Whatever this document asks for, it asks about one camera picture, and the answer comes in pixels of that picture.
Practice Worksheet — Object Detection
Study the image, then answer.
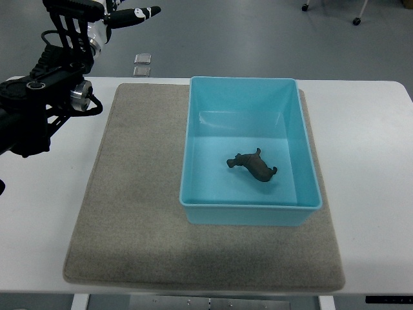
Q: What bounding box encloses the upper floor outlet plate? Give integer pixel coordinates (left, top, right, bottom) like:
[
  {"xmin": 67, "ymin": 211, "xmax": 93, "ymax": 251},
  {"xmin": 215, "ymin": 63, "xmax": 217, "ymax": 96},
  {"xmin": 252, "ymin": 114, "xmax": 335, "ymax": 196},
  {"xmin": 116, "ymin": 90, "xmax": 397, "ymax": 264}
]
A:
[{"xmin": 134, "ymin": 53, "xmax": 152, "ymax": 65}]

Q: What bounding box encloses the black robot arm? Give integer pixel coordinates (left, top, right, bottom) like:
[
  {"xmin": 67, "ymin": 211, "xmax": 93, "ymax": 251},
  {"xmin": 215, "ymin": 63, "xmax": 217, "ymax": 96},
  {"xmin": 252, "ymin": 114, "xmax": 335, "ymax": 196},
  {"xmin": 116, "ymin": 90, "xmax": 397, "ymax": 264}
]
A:
[{"xmin": 1, "ymin": 1, "xmax": 106, "ymax": 158}]

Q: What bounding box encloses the blue plastic box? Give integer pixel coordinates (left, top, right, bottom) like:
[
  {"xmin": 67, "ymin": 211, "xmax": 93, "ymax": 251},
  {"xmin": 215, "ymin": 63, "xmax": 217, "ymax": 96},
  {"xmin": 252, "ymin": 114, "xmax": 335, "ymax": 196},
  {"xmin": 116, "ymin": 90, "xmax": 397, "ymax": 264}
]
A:
[{"xmin": 179, "ymin": 77, "xmax": 323, "ymax": 226}]

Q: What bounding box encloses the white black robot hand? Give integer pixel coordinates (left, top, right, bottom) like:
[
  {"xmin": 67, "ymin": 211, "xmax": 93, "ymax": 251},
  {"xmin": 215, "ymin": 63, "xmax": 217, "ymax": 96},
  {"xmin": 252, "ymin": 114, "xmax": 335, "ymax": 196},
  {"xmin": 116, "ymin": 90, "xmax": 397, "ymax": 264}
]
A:
[{"xmin": 88, "ymin": 1, "xmax": 161, "ymax": 58}]

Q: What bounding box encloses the metal table frame bracket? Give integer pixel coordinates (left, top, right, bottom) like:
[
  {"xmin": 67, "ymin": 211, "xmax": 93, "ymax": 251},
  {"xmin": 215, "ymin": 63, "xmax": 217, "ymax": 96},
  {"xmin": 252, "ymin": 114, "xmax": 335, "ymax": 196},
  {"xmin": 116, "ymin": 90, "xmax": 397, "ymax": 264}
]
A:
[{"xmin": 128, "ymin": 295, "xmax": 291, "ymax": 310}]

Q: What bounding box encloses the lower floor outlet plate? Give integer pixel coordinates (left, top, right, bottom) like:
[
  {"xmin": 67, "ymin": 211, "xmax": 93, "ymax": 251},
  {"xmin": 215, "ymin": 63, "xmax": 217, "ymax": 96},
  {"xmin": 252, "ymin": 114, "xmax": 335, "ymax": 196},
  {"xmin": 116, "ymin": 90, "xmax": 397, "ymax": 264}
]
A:
[{"xmin": 133, "ymin": 66, "xmax": 151, "ymax": 78}]

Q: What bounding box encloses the right caster wheel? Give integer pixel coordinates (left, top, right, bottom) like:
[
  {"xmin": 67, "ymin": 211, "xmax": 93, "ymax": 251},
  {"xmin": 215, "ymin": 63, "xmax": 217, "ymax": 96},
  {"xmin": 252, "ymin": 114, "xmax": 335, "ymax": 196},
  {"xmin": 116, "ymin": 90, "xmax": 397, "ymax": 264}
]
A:
[{"xmin": 352, "ymin": 17, "xmax": 361, "ymax": 26}]

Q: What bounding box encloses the brown hippo toy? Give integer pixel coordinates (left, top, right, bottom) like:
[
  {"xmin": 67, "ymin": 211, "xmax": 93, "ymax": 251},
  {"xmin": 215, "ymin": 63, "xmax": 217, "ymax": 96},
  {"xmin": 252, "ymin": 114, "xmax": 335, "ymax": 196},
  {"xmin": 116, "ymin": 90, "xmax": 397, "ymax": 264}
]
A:
[{"xmin": 227, "ymin": 148, "xmax": 278, "ymax": 182}]

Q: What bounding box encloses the floor outlet plate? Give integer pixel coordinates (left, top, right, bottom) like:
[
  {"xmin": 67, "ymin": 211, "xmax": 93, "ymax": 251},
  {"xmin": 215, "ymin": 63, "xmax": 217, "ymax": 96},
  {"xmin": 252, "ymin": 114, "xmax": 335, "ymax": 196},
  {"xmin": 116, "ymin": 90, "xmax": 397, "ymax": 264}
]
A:
[
  {"xmin": 133, "ymin": 66, "xmax": 151, "ymax": 78},
  {"xmin": 134, "ymin": 53, "xmax": 152, "ymax": 65}
]

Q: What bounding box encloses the grey felt mat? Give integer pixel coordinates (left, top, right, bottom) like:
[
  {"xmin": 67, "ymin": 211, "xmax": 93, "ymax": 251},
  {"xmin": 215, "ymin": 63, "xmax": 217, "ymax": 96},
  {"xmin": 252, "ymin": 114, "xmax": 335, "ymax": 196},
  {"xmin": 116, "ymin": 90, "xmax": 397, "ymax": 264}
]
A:
[{"xmin": 63, "ymin": 84, "xmax": 345, "ymax": 293}]

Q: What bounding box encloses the black table control panel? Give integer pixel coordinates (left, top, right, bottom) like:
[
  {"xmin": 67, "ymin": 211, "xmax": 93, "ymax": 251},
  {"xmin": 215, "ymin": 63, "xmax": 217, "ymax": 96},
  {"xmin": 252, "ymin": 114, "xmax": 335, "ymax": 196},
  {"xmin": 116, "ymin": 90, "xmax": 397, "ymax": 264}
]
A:
[{"xmin": 365, "ymin": 295, "xmax": 413, "ymax": 305}]

